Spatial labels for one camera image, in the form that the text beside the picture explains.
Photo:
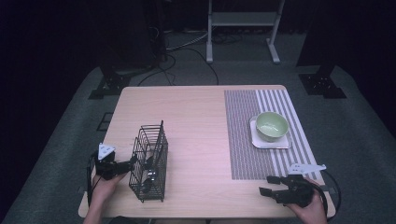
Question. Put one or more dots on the person's right hand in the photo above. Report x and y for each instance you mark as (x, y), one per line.
(311, 211)

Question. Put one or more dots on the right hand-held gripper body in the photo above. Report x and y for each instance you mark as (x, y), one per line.
(297, 189)

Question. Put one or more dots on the black square floor frame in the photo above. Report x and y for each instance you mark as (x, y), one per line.
(105, 122)

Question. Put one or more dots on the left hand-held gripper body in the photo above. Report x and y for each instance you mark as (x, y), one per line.
(106, 165)

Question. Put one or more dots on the white square plate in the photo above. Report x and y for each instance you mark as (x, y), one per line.
(281, 144)

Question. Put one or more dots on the black stand base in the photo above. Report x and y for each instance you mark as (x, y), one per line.
(322, 85)
(110, 84)

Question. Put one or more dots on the dark utensil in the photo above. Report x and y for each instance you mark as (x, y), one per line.
(150, 175)

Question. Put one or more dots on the person's left hand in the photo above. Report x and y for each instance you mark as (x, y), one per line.
(106, 188)

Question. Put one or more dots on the grey striped placemat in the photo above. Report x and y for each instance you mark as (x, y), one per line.
(243, 137)

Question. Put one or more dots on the white metal stand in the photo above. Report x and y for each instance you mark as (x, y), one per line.
(243, 18)

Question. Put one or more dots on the green bowl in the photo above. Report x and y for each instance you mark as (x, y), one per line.
(271, 127)

